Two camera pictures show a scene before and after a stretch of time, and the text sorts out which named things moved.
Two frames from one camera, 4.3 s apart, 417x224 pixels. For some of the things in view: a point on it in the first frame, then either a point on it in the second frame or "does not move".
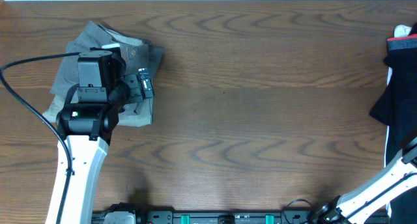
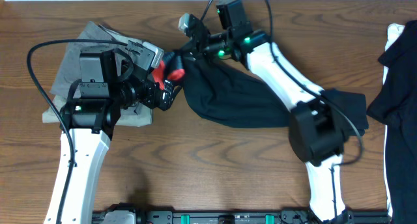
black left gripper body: x=133 y=86 -> x=149 y=99
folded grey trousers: x=136 y=54 does not move
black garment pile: x=397 y=108 does not move
